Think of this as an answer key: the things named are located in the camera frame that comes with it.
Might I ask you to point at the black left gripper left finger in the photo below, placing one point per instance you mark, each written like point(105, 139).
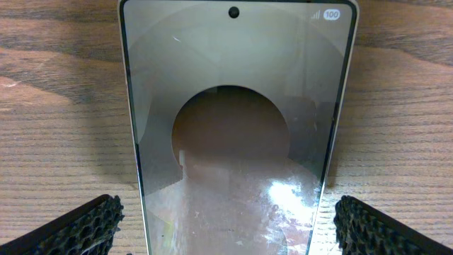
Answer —
point(88, 229)

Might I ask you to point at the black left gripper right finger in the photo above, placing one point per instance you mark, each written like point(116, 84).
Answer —
point(364, 230)

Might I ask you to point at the Galaxy S25 Ultra smartphone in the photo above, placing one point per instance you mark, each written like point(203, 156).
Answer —
point(234, 108)

